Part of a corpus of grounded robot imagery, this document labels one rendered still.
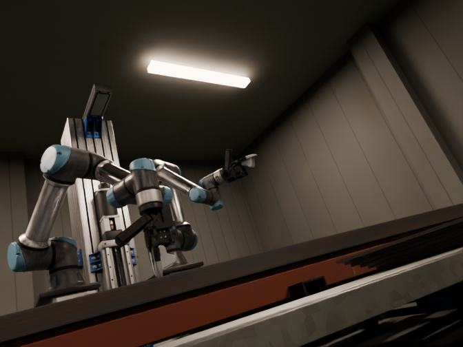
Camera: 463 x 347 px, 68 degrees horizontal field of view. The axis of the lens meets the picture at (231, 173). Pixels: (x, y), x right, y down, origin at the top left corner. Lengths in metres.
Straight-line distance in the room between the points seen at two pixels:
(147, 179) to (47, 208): 0.56
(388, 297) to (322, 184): 4.34
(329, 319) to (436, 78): 3.78
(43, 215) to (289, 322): 1.29
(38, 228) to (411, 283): 1.35
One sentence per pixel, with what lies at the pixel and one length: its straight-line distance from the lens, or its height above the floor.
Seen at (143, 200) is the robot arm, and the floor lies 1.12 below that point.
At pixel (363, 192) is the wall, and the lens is 4.34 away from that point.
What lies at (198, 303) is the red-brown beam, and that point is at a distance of 0.62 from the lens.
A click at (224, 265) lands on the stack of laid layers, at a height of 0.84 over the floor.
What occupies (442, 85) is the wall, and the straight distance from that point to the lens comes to 4.00.
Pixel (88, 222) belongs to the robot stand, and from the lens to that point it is 1.93.
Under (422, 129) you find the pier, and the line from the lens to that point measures 3.83.
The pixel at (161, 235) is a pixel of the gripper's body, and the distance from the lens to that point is 1.00.
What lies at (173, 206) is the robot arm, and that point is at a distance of 1.97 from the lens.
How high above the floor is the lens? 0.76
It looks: 21 degrees up
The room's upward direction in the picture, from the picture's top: 18 degrees counter-clockwise
